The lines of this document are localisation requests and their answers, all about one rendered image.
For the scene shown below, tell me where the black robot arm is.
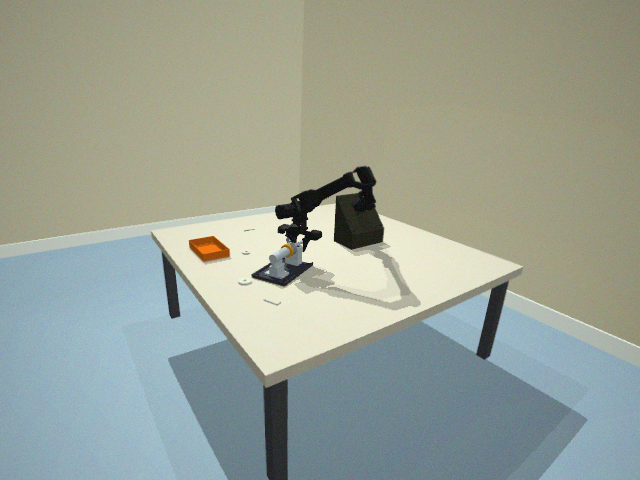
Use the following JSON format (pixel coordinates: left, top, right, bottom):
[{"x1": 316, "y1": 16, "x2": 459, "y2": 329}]
[{"x1": 275, "y1": 166, "x2": 377, "y2": 237}]

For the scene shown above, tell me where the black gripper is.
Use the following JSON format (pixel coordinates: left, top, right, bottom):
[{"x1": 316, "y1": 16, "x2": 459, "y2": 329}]
[{"x1": 277, "y1": 216, "x2": 322, "y2": 252}]

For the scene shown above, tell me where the orange shallow rectangular tray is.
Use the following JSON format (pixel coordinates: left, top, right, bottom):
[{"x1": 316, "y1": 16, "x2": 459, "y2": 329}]
[{"x1": 189, "y1": 236, "x2": 230, "y2": 262}]

